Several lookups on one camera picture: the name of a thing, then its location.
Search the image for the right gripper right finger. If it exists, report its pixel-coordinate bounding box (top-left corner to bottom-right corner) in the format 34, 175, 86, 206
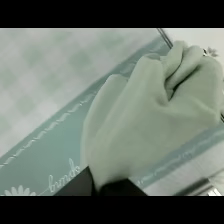
98, 178, 148, 197

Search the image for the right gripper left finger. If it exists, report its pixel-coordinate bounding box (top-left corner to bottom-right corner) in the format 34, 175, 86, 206
53, 165, 100, 197

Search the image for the pale green garment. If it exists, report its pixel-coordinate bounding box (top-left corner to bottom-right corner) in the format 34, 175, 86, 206
79, 40, 224, 192

